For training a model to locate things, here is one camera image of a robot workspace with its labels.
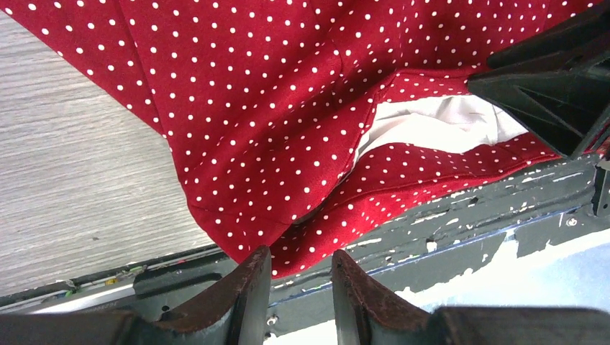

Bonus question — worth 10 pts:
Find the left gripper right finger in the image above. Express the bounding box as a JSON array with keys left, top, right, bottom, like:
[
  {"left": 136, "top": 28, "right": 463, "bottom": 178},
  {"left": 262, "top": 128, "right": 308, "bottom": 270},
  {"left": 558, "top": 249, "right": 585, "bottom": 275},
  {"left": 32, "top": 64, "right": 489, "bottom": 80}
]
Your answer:
[{"left": 331, "top": 250, "right": 438, "bottom": 344}]

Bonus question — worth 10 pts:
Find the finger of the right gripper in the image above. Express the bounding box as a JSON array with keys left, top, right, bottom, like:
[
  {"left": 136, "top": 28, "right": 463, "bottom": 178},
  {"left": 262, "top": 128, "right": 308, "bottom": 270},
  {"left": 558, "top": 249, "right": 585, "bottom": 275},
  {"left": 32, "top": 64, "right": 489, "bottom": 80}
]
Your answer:
[
  {"left": 467, "top": 54, "right": 609, "bottom": 159},
  {"left": 487, "top": 1, "right": 609, "bottom": 69}
]

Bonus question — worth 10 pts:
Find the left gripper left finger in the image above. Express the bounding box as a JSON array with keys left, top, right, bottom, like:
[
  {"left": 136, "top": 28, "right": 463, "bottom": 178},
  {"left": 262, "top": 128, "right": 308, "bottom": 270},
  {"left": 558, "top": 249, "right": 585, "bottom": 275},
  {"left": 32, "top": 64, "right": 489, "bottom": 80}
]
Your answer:
[{"left": 152, "top": 246, "right": 271, "bottom": 344}]

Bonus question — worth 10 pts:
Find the red dotted garment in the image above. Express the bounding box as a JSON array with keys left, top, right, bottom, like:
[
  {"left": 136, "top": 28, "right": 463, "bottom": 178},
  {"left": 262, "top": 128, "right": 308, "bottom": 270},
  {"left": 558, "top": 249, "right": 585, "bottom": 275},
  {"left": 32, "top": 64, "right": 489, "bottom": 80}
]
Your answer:
[{"left": 1, "top": 1, "right": 598, "bottom": 277}]

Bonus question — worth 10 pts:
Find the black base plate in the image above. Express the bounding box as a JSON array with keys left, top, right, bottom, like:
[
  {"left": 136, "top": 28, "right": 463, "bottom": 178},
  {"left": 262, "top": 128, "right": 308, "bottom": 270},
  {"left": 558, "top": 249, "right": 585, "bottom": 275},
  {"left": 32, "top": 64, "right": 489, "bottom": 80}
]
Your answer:
[{"left": 0, "top": 152, "right": 610, "bottom": 339}]

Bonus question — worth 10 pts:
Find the aluminium rail frame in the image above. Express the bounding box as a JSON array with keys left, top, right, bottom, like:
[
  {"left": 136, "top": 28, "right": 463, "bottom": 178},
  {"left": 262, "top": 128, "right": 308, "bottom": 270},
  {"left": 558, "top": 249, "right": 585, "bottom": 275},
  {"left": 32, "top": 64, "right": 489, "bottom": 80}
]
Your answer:
[{"left": 1, "top": 246, "right": 227, "bottom": 313}]

